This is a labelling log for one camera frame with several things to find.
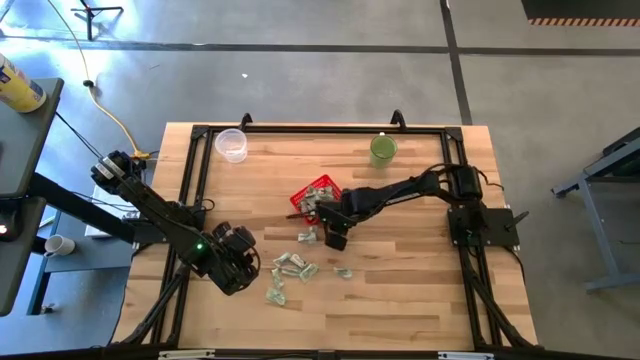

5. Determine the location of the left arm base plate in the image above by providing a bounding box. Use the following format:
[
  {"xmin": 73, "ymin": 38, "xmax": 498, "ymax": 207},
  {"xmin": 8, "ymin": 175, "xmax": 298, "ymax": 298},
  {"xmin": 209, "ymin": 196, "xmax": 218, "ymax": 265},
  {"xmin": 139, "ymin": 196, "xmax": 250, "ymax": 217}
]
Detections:
[{"xmin": 133, "ymin": 204, "xmax": 207, "ymax": 246}]

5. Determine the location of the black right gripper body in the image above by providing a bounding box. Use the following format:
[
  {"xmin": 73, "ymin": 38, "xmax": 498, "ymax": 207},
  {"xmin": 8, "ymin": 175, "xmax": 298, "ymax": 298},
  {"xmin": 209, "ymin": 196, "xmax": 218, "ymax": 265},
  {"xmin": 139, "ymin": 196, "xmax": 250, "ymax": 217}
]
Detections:
[{"xmin": 317, "ymin": 187, "xmax": 364, "ymax": 235}]

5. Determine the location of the clear plastic cup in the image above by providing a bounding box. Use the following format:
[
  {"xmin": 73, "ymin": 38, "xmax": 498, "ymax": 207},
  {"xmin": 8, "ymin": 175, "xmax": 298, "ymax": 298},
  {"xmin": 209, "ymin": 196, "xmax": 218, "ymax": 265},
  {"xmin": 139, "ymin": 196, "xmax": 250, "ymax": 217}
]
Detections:
[{"xmin": 214, "ymin": 128, "xmax": 249, "ymax": 165}]

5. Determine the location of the blue-grey metal table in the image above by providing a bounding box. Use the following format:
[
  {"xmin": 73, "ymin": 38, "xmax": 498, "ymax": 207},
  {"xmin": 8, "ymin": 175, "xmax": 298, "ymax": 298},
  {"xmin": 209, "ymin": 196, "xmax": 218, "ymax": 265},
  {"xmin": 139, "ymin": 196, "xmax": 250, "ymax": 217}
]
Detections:
[{"xmin": 551, "ymin": 124, "xmax": 640, "ymax": 294}]

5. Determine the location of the yellow extension cable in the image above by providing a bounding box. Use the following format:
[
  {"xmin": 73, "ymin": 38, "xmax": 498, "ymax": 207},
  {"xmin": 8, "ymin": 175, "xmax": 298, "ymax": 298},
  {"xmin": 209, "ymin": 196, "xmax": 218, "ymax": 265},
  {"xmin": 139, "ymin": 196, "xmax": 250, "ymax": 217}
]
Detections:
[{"xmin": 46, "ymin": 0, "xmax": 152, "ymax": 160}]

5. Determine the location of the grey side desk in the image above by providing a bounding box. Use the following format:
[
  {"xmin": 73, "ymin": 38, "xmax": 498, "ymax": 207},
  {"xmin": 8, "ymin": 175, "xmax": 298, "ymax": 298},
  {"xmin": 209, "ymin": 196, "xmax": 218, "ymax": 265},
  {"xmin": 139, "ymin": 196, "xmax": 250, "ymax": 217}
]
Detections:
[{"xmin": 0, "ymin": 77, "xmax": 136, "ymax": 317}]

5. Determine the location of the white flat box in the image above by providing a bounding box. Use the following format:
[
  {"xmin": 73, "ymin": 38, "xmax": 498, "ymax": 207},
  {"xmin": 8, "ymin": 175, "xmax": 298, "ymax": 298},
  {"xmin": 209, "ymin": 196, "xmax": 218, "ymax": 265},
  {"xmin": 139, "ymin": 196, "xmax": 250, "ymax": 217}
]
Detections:
[{"xmin": 84, "ymin": 185, "xmax": 142, "ymax": 239}]

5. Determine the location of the black tripod stand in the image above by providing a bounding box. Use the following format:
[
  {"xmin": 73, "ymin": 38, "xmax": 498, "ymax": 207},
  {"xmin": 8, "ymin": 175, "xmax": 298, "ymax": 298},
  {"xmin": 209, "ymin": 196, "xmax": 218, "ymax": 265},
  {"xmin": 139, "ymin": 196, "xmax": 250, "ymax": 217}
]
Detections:
[{"xmin": 69, "ymin": 0, "xmax": 125, "ymax": 42}]

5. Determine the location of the black hazard-striped mat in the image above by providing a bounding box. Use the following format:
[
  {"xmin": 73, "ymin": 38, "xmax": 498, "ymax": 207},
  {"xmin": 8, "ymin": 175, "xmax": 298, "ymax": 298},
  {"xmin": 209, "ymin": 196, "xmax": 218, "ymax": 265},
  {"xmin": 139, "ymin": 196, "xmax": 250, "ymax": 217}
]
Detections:
[{"xmin": 520, "ymin": 0, "xmax": 640, "ymax": 27}]

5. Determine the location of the white bracket strip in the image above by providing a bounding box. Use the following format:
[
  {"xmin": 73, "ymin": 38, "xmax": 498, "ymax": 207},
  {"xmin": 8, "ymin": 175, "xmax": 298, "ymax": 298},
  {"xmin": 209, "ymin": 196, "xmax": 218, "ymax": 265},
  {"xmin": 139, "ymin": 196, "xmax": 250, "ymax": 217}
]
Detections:
[
  {"xmin": 158, "ymin": 349, "xmax": 216, "ymax": 360},
  {"xmin": 438, "ymin": 351, "xmax": 495, "ymax": 360}
]

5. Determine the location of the yellow wipes canister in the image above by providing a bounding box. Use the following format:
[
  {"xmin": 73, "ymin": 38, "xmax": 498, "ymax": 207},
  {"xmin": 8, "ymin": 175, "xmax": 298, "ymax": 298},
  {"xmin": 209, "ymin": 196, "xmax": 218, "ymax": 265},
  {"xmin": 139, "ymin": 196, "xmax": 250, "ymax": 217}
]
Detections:
[{"xmin": 0, "ymin": 52, "xmax": 48, "ymax": 114}]

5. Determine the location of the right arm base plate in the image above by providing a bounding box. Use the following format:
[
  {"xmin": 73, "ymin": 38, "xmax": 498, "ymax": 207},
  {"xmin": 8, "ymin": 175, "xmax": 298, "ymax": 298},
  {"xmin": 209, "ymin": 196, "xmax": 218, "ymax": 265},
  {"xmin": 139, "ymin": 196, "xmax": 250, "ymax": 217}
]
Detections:
[{"xmin": 447, "ymin": 207, "xmax": 530, "ymax": 249}]

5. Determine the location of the blue-grey low shelf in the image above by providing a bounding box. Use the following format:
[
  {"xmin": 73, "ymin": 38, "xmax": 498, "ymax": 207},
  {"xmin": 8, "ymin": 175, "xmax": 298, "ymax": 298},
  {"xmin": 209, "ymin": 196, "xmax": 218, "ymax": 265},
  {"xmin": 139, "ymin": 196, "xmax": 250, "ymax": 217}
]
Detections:
[{"xmin": 27, "ymin": 209, "xmax": 136, "ymax": 316}]

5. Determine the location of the black floor cable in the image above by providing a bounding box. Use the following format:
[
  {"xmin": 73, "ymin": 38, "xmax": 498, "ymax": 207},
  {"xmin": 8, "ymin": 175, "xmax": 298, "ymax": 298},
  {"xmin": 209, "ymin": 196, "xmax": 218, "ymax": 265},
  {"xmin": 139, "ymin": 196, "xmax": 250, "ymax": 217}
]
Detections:
[{"xmin": 53, "ymin": 110, "xmax": 104, "ymax": 159}]

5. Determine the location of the black aluminium table frame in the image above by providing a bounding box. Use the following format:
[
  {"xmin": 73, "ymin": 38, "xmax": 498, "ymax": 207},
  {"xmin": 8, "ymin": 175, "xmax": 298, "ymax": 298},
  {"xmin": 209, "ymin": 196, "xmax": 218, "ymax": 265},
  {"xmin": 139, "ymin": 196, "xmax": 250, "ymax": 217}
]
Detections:
[{"xmin": 107, "ymin": 123, "xmax": 540, "ymax": 357}]

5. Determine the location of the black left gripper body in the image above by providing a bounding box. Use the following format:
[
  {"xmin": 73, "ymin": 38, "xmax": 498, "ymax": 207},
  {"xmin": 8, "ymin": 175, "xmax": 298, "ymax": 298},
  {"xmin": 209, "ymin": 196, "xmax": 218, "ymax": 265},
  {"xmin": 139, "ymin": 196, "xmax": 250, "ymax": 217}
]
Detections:
[{"xmin": 202, "ymin": 222, "xmax": 261, "ymax": 296}]

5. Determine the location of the white mug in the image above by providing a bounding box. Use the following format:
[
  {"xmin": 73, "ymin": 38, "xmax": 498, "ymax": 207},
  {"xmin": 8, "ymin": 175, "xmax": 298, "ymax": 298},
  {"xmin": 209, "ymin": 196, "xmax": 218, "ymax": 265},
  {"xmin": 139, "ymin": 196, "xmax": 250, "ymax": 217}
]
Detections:
[{"xmin": 43, "ymin": 233, "xmax": 76, "ymax": 259}]

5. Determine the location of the green plastic cup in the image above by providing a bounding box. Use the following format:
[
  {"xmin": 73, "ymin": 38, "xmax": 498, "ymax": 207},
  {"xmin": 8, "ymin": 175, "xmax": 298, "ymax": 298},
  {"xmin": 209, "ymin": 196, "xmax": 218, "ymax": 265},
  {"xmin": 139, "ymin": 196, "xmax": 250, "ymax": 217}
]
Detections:
[{"xmin": 369, "ymin": 132, "xmax": 399, "ymax": 169}]

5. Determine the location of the red plastic mesh basket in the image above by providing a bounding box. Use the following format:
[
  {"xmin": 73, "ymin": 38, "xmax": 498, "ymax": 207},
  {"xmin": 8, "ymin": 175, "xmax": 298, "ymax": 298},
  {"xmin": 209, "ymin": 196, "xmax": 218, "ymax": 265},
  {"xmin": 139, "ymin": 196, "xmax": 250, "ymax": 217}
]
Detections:
[{"xmin": 289, "ymin": 174, "xmax": 346, "ymax": 226}]

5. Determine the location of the black device with indicator light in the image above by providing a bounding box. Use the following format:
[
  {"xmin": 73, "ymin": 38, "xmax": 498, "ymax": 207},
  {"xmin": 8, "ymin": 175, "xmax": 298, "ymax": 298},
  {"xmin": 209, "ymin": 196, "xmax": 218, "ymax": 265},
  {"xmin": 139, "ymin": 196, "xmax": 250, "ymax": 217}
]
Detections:
[{"xmin": 0, "ymin": 197, "xmax": 22, "ymax": 242}]

